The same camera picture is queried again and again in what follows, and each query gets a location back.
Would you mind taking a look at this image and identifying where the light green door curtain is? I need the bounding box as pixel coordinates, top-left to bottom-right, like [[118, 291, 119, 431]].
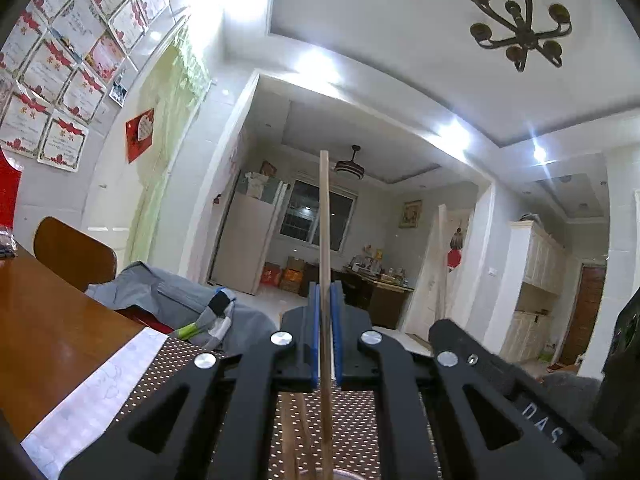
[[122, 10, 213, 268]]

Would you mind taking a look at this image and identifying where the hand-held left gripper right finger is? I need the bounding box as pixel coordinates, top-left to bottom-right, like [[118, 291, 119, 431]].
[[330, 281, 585, 480]]

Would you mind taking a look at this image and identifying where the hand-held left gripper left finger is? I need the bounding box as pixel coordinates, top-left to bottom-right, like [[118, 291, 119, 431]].
[[59, 282, 321, 480]]

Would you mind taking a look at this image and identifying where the white refrigerator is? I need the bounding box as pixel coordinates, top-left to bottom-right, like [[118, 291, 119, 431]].
[[207, 170, 292, 295]]

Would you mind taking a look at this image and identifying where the orange cardboard box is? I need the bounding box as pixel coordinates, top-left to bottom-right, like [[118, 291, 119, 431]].
[[280, 267, 303, 295]]

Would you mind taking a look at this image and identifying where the ceiling fan lamp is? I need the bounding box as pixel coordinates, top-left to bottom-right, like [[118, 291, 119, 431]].
[[334, 145, 366, 181]]

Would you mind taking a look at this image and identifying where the pink cup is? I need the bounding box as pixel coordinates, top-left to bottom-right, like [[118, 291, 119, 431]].
[[295, 466, 386, 480]]

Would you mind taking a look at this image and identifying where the brown wooden door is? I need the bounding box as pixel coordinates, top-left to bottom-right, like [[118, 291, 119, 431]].
[[559, 261, 608, 367]]

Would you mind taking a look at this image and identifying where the small framed picture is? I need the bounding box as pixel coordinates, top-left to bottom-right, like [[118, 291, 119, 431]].
[[399, 200, 423, 230]]

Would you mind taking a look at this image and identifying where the bundle of wooden chopsticks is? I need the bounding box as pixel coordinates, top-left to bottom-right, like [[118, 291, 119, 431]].
[[277, 392, 321, 480]]

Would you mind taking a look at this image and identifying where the light grey jacket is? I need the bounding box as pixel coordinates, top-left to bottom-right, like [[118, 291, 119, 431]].
[[84, 260, 283, 356]]

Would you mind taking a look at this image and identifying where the white wall cabinet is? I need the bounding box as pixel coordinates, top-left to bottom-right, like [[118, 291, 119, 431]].
[[500, 220, 569, 365]]

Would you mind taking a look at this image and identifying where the dark wooden desk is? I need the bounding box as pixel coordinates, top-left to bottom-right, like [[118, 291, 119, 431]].
[[327, 265, 416, 331]]

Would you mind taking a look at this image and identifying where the barred window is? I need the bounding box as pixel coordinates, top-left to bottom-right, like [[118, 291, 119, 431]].
[[280, 177, 359, 253]]

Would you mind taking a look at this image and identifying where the wooden chair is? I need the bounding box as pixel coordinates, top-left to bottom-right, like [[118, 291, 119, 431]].
[[32, 216, 118, 293]]

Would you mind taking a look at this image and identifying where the red diamond wall decoration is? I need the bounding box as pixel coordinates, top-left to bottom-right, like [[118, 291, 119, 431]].
[[125, 107, 156, 164]]

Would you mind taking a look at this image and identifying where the single wooden chopstick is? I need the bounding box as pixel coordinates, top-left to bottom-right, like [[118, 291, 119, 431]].
[[319, 150, 335, 480]]

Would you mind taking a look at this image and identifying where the clear plastic packet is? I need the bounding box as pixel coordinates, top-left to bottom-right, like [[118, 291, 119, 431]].
[[0, 227, 19, 261]]

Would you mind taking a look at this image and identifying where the white door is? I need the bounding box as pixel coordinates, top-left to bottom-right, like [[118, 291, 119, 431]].
[[404, 204, 473, 343]]

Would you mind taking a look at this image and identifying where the brown polka dot tablecloth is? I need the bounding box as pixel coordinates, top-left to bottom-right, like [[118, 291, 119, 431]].
[[112, 335, 443, 480]]

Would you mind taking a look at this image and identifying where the wall of award certificates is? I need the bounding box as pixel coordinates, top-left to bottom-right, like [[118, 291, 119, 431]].
[[0, 0, 168, 173]]

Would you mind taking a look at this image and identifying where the white patterned table cloth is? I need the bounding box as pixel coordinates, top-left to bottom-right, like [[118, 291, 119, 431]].
[[22, 329, 168, 478]]

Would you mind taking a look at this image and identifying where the red tote bag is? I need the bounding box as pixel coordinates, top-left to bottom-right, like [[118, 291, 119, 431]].
[[0, 150, 24, 228]]

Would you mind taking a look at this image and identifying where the dark metal chandelier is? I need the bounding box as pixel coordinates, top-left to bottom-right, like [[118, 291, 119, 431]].
[[465, 0, 573, 72]]

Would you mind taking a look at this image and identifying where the desk clutter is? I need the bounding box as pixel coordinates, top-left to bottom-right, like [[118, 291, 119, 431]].
[[347, 245, 408, 283]]

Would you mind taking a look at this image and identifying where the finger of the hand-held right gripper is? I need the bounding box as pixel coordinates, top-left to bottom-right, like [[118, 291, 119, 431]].
[[429, 319, 501, 376]]

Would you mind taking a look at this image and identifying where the red hanging door ornament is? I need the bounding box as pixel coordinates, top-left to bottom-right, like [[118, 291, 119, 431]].
[[446, 227, 464, 273]]

